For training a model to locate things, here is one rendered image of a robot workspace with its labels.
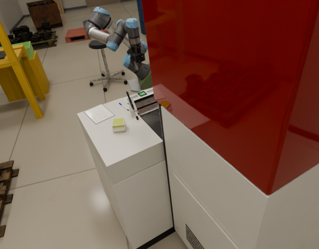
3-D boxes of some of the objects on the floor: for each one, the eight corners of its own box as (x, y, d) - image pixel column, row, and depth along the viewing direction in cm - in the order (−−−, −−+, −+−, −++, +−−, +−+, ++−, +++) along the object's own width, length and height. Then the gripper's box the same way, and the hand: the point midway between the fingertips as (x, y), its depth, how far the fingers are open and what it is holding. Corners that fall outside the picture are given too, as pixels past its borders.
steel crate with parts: (28, 34, 749) (18, 7, 705) (35, 24, 843) (26, 0, 799) (63, 28, 762) (55, 2, 719) (66, 19, 856) (59, -5, 813)
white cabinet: (232, 196, 223) (241, 123, 174) (135, 256, 190) (112, 185, 141) (190, 155, 269) (187, 88, 221) (106, 197, 236) (82, 129, 188)
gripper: (132, 47, 162) (137, 76, 175) (144, 43, 165) (148, 73, 178) (126, 43, 168) (132, 72, 181) (139, 40, 171) (142, 69, 184)
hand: (138, 70), depth 181 cm, fingers closed
